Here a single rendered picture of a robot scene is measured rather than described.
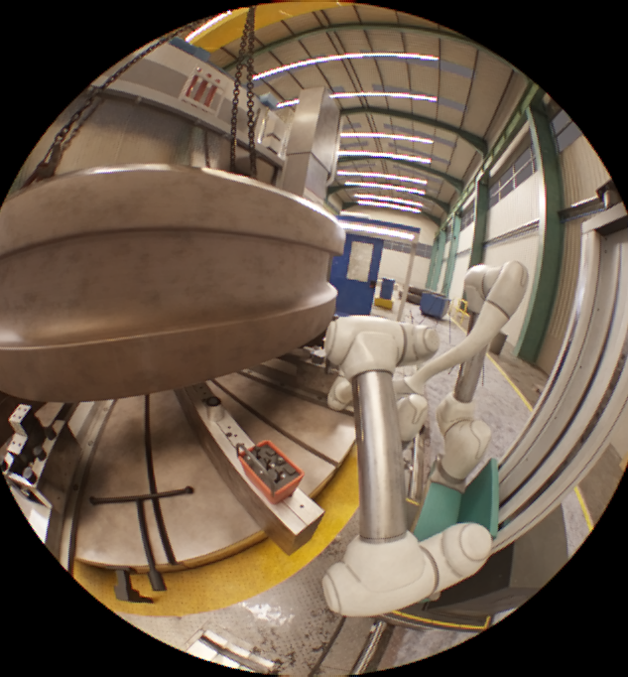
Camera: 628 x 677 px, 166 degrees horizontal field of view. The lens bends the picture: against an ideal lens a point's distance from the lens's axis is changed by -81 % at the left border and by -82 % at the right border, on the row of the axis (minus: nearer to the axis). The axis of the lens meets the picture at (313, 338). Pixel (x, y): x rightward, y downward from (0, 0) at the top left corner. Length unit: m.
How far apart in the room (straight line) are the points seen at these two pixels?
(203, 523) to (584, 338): 1.58
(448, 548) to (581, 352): 0.60
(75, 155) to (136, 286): 3.29
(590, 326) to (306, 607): 1.60
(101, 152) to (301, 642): 5.06
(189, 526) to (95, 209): 1.34
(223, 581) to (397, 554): 1.11
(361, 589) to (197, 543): 0.84
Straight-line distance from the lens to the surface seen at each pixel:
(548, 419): 0.81
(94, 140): 4.17
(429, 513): 0.91
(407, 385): 0.85
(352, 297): 5.73
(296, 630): 1.44
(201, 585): 1.47
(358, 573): 0.49
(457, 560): 0.57
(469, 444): 0.89
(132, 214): 0.87
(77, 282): 1.08
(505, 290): 0.72
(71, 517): 1.47
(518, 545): 0.93
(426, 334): 0.59
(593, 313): 0.78
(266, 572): 1.43
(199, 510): 1.24
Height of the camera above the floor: 1.42
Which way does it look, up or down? 21 degrees down
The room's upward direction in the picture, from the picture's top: 9 degrees clockwise
